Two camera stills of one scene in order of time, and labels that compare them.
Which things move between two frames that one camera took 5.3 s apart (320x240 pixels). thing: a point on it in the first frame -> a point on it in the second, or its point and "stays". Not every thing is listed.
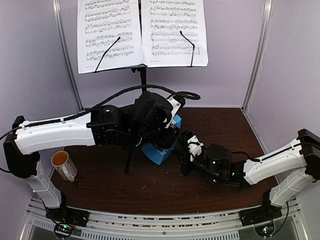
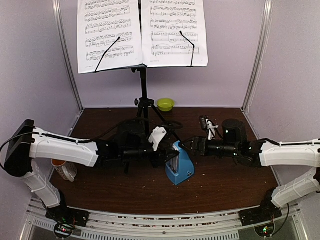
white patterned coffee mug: (62, 163) stays
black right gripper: (183, 157) -> (196, 142)
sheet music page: (163, 44) stays
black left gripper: (167, 142) -> (161, 157)
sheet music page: (100, 23) stays
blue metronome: (155, 155) -> (181, 167)
